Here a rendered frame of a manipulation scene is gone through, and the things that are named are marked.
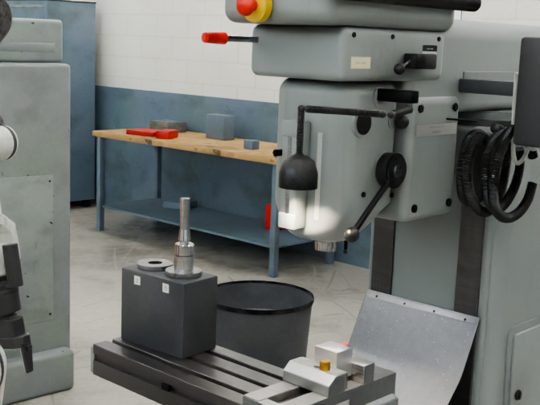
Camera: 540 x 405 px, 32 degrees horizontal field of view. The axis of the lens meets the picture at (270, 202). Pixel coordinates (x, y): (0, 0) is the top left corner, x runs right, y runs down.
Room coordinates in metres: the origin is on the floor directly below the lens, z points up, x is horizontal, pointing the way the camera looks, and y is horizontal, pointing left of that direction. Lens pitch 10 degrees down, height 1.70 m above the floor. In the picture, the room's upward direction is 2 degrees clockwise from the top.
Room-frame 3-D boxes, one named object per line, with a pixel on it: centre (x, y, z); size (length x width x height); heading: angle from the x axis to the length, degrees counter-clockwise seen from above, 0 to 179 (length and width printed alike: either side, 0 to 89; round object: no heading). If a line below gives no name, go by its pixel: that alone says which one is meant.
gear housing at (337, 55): (1.89, -0.15, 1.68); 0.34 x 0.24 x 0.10; 137
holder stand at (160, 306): (2.24, 0.24, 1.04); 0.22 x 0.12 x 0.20; 51
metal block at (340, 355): (1.84, -0.14, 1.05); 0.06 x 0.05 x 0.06; 46
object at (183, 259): (2.20, 0.20, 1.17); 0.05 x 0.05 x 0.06
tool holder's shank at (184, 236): (2.20, 0.20, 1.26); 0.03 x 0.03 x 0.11
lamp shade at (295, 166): (1.68, -0.05, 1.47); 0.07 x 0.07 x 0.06
